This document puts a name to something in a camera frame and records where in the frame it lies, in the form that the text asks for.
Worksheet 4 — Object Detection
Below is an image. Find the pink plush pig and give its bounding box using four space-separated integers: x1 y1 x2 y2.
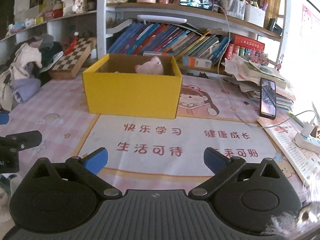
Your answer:
135 56 164 75

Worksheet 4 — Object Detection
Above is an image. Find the pile of clothes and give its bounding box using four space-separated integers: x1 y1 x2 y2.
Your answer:
1 34 63 113

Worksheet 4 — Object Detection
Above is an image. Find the pink checked tablecloth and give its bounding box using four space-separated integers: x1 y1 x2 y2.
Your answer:
1 76 303 194

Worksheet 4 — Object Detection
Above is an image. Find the wooden chess board box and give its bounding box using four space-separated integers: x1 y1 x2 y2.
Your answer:
49 37 97 80

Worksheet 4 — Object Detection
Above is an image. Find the yellow cardboard box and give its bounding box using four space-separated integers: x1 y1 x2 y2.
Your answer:
82 54 182 119

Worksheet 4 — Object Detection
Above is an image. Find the smartphone standing on desk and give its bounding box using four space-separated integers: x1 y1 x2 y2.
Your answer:
259 78 277 120

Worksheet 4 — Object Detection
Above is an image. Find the white power strip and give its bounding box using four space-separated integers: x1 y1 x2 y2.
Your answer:
293 133 320 154

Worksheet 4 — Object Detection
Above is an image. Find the stack of papers and books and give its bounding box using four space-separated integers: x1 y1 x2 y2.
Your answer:
222 54 296 111

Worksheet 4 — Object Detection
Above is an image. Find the red tassel ornament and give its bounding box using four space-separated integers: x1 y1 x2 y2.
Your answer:
64 31 79 55

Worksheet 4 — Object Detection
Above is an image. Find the orange white medicine box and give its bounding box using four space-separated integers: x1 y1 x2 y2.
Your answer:
182 56 212 69

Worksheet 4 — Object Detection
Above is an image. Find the row of books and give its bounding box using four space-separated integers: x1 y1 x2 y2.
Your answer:
107 20 232 67

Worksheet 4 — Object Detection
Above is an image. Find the white pen holder box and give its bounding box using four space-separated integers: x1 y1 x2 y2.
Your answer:
245 4 265 28

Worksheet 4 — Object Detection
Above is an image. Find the phone on shelf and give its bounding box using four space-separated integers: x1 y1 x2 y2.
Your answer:
179 0 214 11

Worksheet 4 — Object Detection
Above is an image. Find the white charging cable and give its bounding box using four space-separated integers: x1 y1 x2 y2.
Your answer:
213 3 317 131

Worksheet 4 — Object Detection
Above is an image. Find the white bookshelf frame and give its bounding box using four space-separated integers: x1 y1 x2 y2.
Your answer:
1 0 285 63

